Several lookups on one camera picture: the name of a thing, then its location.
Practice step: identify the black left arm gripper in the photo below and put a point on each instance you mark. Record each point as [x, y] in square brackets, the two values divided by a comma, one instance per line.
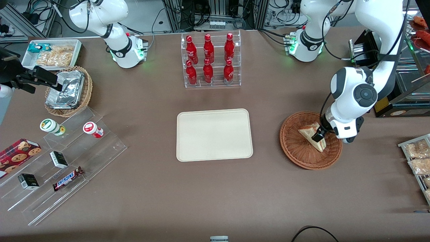
[324, 124]

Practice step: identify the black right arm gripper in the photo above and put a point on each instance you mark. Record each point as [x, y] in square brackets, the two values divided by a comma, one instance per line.
[22, 80]

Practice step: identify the triangle sandwich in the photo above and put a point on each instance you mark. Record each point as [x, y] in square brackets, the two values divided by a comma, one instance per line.
[310, 133]

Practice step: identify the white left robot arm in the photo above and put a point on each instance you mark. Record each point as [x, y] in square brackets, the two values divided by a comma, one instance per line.
[349, 84]

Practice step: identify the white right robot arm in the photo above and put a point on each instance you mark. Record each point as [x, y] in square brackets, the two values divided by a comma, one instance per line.
[100, 15]

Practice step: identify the white rectangular snack tray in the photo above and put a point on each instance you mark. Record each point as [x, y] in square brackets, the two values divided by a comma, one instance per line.
[28, 60]

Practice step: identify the round brown wicker basket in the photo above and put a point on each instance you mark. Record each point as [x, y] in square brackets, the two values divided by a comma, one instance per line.
[302, 156]

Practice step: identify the light wicker basket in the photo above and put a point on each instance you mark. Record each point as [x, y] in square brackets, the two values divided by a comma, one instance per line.
[85, 90]

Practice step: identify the beige plastic tray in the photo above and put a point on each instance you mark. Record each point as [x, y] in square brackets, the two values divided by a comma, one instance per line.
[214, 135]

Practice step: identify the silver foil container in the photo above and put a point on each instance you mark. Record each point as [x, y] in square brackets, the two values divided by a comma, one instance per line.
[71, 80]
[62, 97]

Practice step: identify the teal snack packet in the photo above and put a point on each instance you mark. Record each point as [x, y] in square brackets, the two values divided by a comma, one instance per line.
[37, 48]

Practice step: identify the clear bag of crackers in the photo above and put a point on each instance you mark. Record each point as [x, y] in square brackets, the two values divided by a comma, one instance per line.
[57, 55]

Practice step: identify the green lid white bottle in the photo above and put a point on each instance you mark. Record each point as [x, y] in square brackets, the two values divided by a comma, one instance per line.
[50, 127]

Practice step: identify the red lid white bottle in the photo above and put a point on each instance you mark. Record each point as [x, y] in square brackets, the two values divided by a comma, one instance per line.
[92, 129]

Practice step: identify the red tartan cookie box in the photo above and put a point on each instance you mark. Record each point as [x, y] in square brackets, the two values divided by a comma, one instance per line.
[16, 155]

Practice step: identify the small black box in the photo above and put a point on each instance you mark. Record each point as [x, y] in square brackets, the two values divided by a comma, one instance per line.
[28, 182]
[59, 160]

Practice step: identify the clear acrylic stepped stand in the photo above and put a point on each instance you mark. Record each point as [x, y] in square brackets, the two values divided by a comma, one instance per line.
[84, 158]

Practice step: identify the black metal box device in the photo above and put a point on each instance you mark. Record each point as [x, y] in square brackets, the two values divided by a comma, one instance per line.
[361, 50]

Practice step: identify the clear bag of fried snacks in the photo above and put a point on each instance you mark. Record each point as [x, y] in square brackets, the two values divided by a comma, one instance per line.
[428, 194]
[416, 149]
[420, 166]
[427, 182]

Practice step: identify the black glass food display case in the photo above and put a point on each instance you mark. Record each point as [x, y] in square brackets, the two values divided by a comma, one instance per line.
[408, 87]

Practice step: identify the Snickers chocolate bar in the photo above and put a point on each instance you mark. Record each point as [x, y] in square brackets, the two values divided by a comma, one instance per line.
[68, 178]

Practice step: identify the red cola bottle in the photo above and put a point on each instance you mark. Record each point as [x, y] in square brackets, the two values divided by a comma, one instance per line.
[229, 47]
[208, 49]
[191, 50]
[208, 72]
[228, 72]
[191, 74]

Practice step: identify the clear acrylic bottle rack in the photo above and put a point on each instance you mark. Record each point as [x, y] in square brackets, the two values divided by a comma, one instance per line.
[218, 82]

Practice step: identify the white power strip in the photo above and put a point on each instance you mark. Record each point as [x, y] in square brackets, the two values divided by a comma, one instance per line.
[284, 16]

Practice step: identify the small grey device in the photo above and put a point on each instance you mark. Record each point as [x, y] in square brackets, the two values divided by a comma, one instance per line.
[219, 239]

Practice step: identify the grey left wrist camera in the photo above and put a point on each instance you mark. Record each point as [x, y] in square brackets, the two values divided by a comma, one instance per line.
[344, 132]

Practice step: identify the aluminium frame rail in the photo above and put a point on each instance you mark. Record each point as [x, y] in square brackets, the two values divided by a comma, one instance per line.
[20, 23]

